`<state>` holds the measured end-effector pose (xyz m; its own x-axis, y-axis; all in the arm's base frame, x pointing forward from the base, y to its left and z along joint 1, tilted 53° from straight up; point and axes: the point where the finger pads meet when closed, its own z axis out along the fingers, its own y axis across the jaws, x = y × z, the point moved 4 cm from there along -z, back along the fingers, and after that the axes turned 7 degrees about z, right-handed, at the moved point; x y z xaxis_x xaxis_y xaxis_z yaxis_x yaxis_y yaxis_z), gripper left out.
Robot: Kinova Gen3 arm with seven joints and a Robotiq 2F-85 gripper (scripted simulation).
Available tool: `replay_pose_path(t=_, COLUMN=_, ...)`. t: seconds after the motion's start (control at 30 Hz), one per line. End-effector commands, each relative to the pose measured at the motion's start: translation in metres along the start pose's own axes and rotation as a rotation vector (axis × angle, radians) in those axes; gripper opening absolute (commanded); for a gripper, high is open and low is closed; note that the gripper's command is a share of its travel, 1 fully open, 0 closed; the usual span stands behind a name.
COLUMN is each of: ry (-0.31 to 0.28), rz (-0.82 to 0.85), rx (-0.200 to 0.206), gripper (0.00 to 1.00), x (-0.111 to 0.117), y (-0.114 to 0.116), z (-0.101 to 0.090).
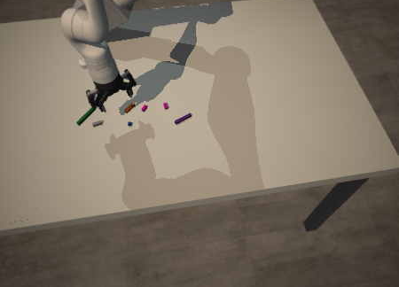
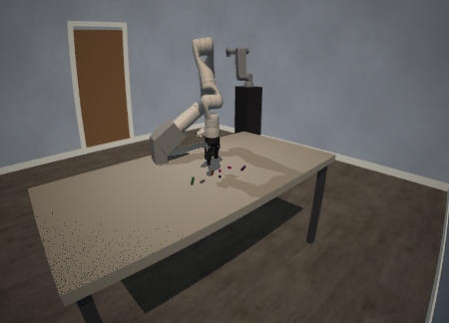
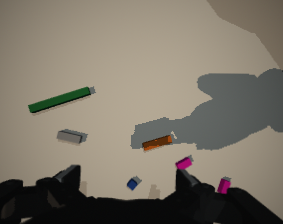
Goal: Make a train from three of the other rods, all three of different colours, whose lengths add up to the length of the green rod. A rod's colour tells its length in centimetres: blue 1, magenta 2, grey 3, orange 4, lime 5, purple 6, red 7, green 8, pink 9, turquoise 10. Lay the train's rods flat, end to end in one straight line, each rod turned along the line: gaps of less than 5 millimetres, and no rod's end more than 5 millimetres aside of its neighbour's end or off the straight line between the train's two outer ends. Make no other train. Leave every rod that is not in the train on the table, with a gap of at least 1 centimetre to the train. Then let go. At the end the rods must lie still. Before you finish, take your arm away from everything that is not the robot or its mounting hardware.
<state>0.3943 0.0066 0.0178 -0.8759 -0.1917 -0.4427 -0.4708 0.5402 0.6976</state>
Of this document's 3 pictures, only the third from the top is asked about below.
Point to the orange rectangular bar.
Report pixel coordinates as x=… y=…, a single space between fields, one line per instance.
x=157 y=142

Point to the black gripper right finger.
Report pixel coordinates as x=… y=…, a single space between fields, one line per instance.
x=220 y=208

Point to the magenta rod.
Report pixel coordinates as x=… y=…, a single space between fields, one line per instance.
x=184 y=163
x=224 y=184

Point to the dark green rod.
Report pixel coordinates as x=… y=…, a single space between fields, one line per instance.
x=58 y=100

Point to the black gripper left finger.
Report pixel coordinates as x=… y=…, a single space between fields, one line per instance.
x=53 y=192

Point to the grey rod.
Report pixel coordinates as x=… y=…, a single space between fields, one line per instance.
x=62 y=135

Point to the small dark blue block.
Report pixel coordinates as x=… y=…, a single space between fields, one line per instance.
x=132 y=184

